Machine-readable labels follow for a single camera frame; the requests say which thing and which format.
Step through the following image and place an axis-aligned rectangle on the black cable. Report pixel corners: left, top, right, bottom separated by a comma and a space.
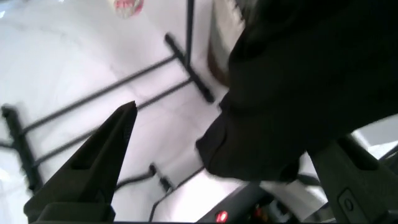
114, 163, 206, 223

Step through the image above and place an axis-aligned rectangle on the black garment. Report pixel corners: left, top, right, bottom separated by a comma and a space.
195, 0, 398, 183

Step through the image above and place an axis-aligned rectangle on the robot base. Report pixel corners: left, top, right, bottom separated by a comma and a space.
151, 113, 398, 223

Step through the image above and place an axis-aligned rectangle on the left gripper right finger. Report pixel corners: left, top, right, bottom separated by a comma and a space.
307, 134, 398, 223

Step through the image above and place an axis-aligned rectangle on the black clothes rack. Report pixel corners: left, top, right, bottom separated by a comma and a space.
0, 0, 216, 194

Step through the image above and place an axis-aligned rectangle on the cream printed garment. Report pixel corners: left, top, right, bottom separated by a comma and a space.
107, 0, 146, 19

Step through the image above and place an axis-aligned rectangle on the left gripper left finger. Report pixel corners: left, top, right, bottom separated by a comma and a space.
23, 100, 138, 223

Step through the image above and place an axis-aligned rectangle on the white laundry basket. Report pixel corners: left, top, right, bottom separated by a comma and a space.
206, 0, 247, 88

